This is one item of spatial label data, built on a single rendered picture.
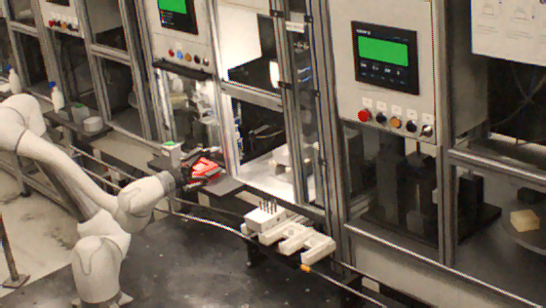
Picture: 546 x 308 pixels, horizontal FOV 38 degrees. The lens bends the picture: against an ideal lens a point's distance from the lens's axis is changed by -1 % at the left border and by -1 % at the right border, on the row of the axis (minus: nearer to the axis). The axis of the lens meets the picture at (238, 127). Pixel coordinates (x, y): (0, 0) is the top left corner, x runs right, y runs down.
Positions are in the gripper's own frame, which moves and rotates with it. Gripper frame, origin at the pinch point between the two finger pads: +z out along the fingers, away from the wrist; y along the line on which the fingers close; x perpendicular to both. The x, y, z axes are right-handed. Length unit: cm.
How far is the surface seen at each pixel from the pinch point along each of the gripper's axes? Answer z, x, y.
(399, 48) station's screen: 18, -78, 52
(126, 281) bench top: -36, 21, -44
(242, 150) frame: 33.4, 25.7, -15.5
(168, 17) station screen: 18, 43, 46
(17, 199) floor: 15, 270, -112
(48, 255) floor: -6, 181, -112
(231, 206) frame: 38, 46, -52
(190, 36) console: 20, 32, 39
